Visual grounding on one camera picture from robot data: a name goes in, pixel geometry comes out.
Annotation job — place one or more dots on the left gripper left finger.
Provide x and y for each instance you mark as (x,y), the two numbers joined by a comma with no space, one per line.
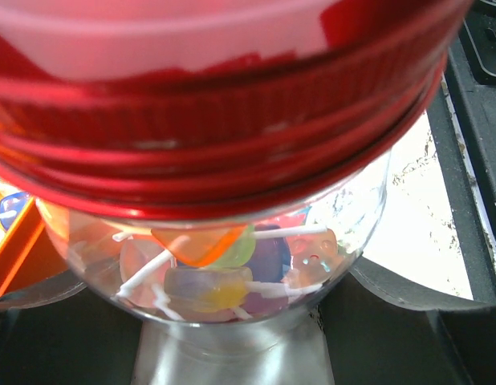
(60,332)

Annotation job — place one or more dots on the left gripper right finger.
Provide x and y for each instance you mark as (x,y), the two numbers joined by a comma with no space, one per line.
(382,328)

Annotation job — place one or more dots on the orange candy tray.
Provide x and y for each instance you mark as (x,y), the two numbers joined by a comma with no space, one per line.
(27,255)

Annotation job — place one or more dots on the clear plastic jar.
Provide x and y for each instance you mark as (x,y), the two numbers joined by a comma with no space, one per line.
(231,301)

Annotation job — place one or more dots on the red jar lid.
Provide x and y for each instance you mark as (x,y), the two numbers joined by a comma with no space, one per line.
(191,110)

